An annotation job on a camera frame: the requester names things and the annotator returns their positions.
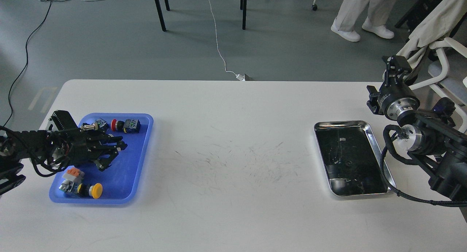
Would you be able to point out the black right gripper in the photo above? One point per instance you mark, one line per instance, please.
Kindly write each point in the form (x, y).
(394, 97)

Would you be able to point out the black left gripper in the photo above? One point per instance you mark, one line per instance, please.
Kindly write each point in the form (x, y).
(72, 145)

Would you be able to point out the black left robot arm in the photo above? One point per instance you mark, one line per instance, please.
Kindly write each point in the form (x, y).
(33, 145)

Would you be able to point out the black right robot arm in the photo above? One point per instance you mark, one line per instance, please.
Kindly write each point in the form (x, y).
(425, 138)

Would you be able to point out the blue plastic tray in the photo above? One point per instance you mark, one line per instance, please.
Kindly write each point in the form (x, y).
(120, 181)

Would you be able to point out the silver metal tray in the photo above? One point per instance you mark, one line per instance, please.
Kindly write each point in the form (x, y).
(351, 158)

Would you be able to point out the green push button switch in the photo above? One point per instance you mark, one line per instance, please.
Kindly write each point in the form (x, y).
(101, 124)

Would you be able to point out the red push button switch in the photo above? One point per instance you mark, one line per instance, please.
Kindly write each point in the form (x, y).
(127, 126)

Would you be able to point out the orange white switch block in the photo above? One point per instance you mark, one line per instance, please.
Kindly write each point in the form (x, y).
(74, 175)

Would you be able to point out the yellow push button switch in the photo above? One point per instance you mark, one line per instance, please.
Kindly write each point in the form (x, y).
(82, 190)

